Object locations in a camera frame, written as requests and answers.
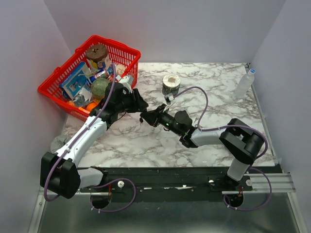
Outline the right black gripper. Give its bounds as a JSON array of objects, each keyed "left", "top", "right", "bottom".
[{"left": 140, "top": 103, "right": 182, "bottom": 136}]

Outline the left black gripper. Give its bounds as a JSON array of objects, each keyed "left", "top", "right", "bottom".
[{"left": 116, "top": 88, "right": 149, "bottom": 114}]

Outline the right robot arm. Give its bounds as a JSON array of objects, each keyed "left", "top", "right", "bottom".
[{"left": 140, "top": 104, "right": 268, "bottom": 190}]

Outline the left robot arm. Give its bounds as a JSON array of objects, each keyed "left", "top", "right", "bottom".
[{"left": 40, "top": 83, "right": 148, "bottom": 201}]

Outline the black wrapped tissue roll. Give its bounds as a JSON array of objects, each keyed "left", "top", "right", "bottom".
[{"left": 162, "top": 74, "right": 181, "bottom": 96}]

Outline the cream ball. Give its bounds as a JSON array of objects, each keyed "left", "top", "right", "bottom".
[{"left": 115, "top": 64, "right": 126, "bottom": 76}]

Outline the green netted melon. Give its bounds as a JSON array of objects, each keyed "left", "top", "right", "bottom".
[{"left": 91, "top": 78, "right": 111, "bottom": 100}]

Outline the red plastic basket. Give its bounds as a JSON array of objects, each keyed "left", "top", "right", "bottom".
[{"left": 37, "top": 35, "right": 141, "bottom": 122}]

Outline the orange fruit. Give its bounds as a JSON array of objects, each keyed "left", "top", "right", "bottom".
[{"left": 86, "top": 101, "right": 98, "bottom": 112}]

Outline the blue white box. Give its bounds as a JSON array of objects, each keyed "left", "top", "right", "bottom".
[{"left": 59, "top": 62, "right": 89, "bottom": 100}]

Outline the brown round lid container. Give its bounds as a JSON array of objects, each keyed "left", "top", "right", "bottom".
[{"left": 86, "top": 44, "right": 108, "bottom": 62}]

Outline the clear plastic water bottle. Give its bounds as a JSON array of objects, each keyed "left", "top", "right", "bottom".
[{"left": 233, "top": 69, "right": 256, "bottom": 99}]

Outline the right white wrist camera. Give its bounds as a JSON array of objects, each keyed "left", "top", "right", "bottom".
[{"left": 164, "top": 93, "right": 175, "bottom": 111}]

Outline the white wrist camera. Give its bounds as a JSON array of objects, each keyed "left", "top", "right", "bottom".
[
  {"left": 116, "top": 75, "right": 134, "bottom": 93},
  {"left": 164, "top": 93, "right": 175, "bottom": 111}
]

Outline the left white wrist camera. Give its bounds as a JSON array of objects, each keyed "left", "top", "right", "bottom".
[{"left": 116, "top": 75, "right": 134, "bottom": 93}]

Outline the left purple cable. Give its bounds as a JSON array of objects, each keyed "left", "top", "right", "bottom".
[{"left": 43, "top": 63, "right": 137, "bottom": 214}]

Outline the purple cable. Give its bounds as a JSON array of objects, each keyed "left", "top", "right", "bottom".
[
  {"left": 43, "top": 63, "right": 137, "bottom": 214},
  {"left": 173, "top": 86, "right": 273, "bottom": 212}
]

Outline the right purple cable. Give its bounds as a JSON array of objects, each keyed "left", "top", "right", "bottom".
[{"left": 173, "top": 86, "right": 273, "bottom": 212}]

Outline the aluminium frame rail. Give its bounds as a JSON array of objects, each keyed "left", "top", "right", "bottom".
[{"left": 222, "top": 172, "right": 296, "bottom": 195}]

